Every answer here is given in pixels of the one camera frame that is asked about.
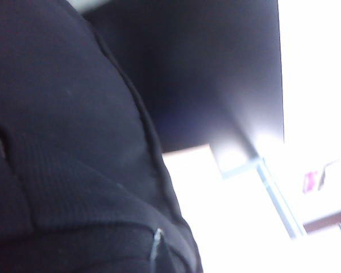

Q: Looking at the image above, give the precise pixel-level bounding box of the black blue backpack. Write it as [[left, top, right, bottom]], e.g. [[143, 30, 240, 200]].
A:
[[0, 0, 204, 273]]

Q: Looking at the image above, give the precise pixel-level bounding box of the black computer monitor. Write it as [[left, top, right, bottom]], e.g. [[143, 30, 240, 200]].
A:
[[82, 0, 285, 179]]

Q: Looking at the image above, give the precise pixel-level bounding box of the pink sign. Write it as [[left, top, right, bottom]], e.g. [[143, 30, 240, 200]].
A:
[[302, 170, 319, 194]]

